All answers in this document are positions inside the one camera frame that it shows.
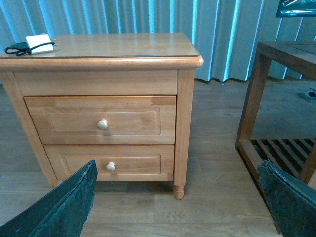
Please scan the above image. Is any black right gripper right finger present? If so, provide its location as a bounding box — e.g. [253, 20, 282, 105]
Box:
[257, 160, 316, 237]

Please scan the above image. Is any drawer round knob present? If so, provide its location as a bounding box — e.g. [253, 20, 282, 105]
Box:
[97, 119, 108, 130]
[106, 162, 116, 172]

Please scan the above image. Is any wooden drawer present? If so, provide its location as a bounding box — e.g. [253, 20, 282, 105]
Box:
[44, 145, 174, 180]
[25, 96, 176, 145]

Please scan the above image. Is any light wooden nightstand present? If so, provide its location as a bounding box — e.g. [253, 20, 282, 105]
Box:
[0, 33, 203, 200]

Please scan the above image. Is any dark object on floor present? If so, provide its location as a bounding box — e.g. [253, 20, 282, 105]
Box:
[298, 88, 316, 102]

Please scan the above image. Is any white charger plug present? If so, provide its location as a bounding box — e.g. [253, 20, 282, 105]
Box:
[25, 34, 56, 54]

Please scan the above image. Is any dark framed object on wall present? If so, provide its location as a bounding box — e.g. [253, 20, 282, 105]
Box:
[276, 0, 316, 18]

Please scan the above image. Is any black charger cable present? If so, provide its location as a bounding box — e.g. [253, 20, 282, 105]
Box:
[4, 42, 55, 56]

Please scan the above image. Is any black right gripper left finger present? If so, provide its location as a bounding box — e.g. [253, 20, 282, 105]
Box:
[0, 160, 98, 237]

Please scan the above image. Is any pale grey-blue curtain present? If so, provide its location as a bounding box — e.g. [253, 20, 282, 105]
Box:
[0, 0, 316, 82]

